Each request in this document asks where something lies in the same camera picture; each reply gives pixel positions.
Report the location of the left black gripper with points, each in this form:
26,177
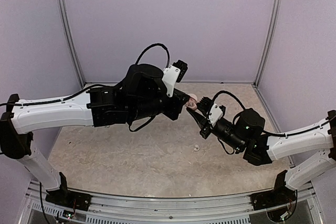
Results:
179,103

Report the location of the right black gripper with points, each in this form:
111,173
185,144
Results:
203,125

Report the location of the pink earbud charging case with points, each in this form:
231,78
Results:
192,102

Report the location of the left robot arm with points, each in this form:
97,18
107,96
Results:
145,92

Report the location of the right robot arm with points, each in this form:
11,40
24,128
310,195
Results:
246,135

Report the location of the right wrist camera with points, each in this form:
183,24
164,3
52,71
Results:
216,112

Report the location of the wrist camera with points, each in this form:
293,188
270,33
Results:
174,74
216,112

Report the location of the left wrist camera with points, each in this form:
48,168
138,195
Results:
174,74

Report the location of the front aluminium rail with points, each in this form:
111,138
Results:
108,208

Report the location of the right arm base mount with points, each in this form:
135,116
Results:
279,195

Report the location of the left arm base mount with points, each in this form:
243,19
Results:
68,198

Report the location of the right aluminium frame post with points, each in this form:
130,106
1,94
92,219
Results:
268,42

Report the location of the aluminium frame post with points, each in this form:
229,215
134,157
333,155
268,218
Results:
70,42
268,42

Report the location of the left aluminium frame post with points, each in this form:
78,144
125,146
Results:
70,42

